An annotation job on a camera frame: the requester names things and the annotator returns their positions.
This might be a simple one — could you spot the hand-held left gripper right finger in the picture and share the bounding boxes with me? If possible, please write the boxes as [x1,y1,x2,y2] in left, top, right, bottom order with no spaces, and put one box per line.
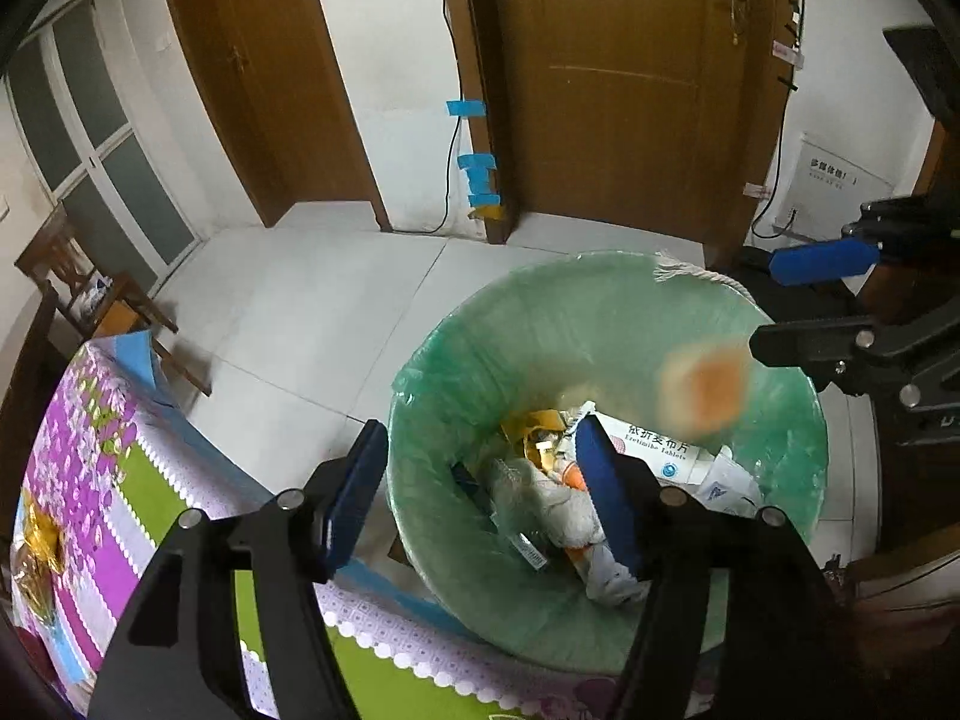
[574,416,863,720]

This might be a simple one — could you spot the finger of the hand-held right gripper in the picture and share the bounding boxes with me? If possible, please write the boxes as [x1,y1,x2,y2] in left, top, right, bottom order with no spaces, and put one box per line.
[769,197,960,287]
[748,313,960,428]

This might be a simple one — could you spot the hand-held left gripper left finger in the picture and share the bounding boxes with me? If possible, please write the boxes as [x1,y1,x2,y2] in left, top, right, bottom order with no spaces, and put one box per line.
[88,420,389,720]

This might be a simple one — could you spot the orange white wrapper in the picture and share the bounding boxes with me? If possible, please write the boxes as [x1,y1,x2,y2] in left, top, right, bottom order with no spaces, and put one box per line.
[556,461,653,607]

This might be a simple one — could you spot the orange sponge block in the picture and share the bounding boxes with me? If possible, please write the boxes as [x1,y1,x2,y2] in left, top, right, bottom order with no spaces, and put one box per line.
[658,341,751,437]

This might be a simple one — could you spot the bin with green liner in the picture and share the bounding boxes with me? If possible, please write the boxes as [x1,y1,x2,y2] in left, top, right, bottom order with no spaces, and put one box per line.
[388,251,830,676]

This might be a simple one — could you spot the crumpled white tissue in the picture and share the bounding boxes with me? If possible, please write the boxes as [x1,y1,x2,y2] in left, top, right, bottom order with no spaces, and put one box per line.
[484,456,605,550]

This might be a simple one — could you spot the white medicine box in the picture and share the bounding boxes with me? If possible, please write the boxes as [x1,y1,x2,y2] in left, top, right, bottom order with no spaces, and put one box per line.
[592,412,734,486]

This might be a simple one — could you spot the dark barcode packet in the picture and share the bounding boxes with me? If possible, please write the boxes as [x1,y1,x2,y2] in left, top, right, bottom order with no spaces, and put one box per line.
[516,531,554,569]

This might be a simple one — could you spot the yellow foil wrapper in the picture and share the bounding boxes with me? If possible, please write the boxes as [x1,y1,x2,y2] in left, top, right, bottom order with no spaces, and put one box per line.
[501,409,572,460]

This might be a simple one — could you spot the white paper carton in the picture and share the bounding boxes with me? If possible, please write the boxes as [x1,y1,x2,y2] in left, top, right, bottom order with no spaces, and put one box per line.
[688,446,764,520]

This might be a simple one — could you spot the black flat panel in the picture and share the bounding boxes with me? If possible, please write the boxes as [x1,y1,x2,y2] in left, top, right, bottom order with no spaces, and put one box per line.
[883,25,960,132]

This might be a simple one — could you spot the panelled brown wooden door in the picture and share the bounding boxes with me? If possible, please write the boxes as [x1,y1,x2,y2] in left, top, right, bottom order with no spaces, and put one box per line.
[435,0,805,265]

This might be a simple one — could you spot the blue cloth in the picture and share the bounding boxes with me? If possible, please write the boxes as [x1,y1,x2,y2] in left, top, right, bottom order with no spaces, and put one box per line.
[111,330,164,385]

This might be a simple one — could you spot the floral striped tablecloth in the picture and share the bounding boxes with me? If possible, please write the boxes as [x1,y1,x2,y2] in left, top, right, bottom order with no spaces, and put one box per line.
[7,334,721,720]

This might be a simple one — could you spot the gold foil wrapper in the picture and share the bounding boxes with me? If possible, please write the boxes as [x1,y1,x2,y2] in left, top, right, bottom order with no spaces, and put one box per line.
[16,501,62,575]

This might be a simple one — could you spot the wide blue tape patch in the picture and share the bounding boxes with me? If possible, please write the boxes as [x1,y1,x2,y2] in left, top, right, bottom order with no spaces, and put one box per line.
[457,153,498,200]

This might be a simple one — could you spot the wooden chair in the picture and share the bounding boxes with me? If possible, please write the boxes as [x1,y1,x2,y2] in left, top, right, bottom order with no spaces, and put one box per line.
[15,206,212,398]

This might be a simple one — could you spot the plain brown wooden door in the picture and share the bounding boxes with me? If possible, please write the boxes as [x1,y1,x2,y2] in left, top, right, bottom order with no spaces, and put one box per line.
[154,0,392,235]

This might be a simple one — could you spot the frosted glass door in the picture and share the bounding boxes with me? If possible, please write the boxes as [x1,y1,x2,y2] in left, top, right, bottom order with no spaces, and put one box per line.
[4,0,203,287]

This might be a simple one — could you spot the white wall notice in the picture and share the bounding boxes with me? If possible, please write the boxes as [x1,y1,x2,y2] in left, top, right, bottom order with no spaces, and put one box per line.
[793,131,898,239]

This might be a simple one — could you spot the metal door handle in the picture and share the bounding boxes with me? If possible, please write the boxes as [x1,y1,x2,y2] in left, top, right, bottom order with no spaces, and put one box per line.
[708,0,750,47]

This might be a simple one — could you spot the wall cable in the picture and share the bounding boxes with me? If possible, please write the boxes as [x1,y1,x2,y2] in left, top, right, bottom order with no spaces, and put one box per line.
[390,0,467,235]

